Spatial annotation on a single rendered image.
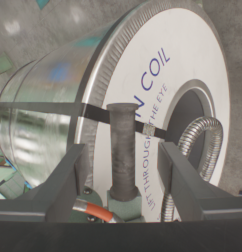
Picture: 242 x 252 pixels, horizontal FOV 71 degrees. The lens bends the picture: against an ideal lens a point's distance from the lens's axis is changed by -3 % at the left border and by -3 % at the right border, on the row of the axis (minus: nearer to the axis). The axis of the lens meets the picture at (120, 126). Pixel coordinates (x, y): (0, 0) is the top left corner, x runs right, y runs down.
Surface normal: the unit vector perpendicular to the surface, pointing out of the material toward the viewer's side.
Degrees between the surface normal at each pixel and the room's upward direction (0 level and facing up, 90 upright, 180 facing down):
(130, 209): 58
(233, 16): 0
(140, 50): 90
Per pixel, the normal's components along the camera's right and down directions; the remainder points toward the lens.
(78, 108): -0.69, -0.20
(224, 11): -0.63, 0.59
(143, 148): 0.69, 0.11
